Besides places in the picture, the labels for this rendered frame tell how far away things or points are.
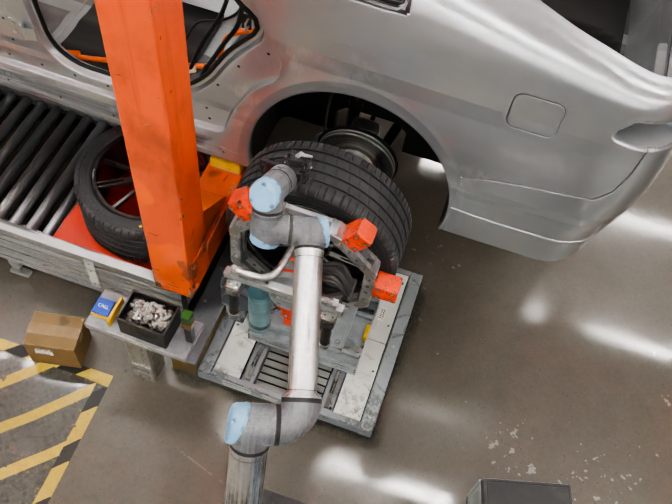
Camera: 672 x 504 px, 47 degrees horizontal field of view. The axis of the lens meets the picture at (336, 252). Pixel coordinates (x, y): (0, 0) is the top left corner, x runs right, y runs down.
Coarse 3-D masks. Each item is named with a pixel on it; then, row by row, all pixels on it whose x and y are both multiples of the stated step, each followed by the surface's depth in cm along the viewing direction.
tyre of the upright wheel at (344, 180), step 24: (288, 144) 273; (312, 144) 269; (312, 168) 262; (336, 168) 264; (360, 168) 267; (312, 192) 257; (336, 192) 258; (360, 192) 263; (384, 192) 268; (336, 216) 261; (360, 216) 259; (384, 216) 266; (408, 216) 281; (384, 240) 265; (264, 264) 302; (384, 264) 275
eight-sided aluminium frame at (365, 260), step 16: (288, 208) 260; (240, 224) 269; (336, 224) 258; (240, 240) 278; (336, 240) 257; (240, 256) 287; (352, 256) 262; (368, 256) 267; (368, 272) 266; (368, 288) 275; (352, 304) 288; (368, 304) 284
